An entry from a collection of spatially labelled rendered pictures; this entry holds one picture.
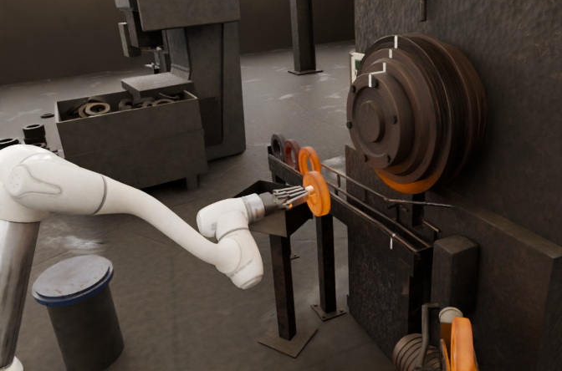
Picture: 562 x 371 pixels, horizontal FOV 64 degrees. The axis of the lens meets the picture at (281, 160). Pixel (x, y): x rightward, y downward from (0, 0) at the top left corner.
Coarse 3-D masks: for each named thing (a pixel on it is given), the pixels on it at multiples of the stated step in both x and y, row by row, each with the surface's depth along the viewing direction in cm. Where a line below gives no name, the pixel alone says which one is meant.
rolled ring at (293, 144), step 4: (288, 140) 227; (292, 140) 225; (284, 144) 232; (288, 144) 228; (292, 144) 223; (296, 144) 223; (284, 148) 233; (288, 148) 232; (292, 148) 223; (296, 148) 221; (284, 152) 235; (288, 152) 234; (296, 152) 220; (284, 156) 236; (288, 156) 235; (296, 156) 221; (288, 160) 234; (292, 160) 235; (296, 160) 222; (288, 164) 234; (292, 164) 234; (296, 164) 223; (296, 168) 224; (300, 172) 225
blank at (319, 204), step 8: (304, 176) 158; (312, 176) 151; (320, 176) 151; (304, 184) 160; (312, 184) 153; (320, 184) 149; (320, 192) 148; (328, 192) 149; (312, 200) 158; (320, 200) 149; (328, 200) 149; (312, 208) 158; (320, 208) 151; (328, 208) 151
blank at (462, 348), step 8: (456, 320) 100; (464, 320) 100; (456, 328) 98; (464, 328) 98; (456, 336) 97; (464, 336) 96; (472, 336) 96; (456, 344) 96; (464, 344) 95; (472, 344) 95; (456, 352) 95; (464, 352) 94; (472, 352) 94; (456, 360) 95; (464, 360) 94; (472, 360) 93; (456, 368) 94; (464, 368) 94; (472, 368) 93
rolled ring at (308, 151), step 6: (300, 150) 215; (306, 150) 208; (312, 150) 207; (300, 156) 216; (306, 156) 216; (312, 156) 205; (300, 162) 218; (306, 162) 218; (312, 162) 205; (318, 162) 204; (300, 168) 219; (306, 168) 219; (312, 168) 206; (318, 168) 204
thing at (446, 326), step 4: (440, 324) 109; (444, 324) 109; (448, 324) 108; (472, 324) 107; (440, 328) 109; (444, 328) 109; (448, 328) 109; (472, 328) 107; (440, 332) 109; (444, 332) 109; (448, 332) 109; (472, 332) 107; (440, 336) 110; (444, 336) 109; (448, 336) 109; (448, 340) 109; (440, 344) 110; (448, 344) 110; (448, 348) 110; (448, 352) 110; (448, 356) 111
